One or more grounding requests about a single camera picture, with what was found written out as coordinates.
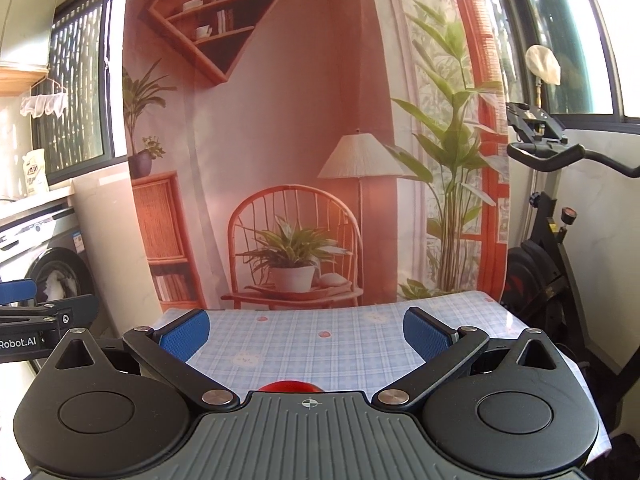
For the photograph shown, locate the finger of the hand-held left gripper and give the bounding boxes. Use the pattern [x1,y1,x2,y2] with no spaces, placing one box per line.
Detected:
[0,294,99,334]
[0,280,39,307]

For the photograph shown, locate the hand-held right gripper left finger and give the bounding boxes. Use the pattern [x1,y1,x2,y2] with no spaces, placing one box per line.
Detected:
[44,309,241,413]

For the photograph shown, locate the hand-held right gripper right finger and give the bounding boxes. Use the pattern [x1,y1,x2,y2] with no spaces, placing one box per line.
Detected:
[377,307,570,410]

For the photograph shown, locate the red bowl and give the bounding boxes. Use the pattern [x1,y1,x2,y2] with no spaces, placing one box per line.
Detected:
[259,380,323,394]

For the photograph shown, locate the washing machine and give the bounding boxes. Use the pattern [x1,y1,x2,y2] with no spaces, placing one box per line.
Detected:
[0,195,108,336]

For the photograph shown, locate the beige board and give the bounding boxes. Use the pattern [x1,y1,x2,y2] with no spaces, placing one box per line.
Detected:
[72,160,163,335]

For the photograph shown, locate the white bag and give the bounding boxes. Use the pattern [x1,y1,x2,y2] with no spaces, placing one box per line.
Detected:
[24,149,49,197]

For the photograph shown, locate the black exercise bike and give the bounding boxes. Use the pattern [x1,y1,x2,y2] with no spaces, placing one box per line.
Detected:
[500,100,640,361]

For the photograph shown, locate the white hanging cloth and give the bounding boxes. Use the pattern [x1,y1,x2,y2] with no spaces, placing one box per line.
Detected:
[20,91,69,117]

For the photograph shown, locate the wooden shelf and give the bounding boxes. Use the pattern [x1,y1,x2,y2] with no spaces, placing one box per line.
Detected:
[0,66,47,97]

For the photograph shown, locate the window with grille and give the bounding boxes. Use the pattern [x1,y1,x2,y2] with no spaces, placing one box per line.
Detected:
[31,0,130,173]

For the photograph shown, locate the printed backdrop cloth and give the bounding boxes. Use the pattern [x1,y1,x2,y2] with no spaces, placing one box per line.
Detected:
[122,0,512,312]

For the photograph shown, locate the white cloth cover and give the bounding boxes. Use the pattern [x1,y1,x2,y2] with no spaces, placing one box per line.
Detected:
[525,45,562,86]

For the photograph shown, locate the grey wall cabinet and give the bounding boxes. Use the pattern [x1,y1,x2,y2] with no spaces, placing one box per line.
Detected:
[0,0,67,70]

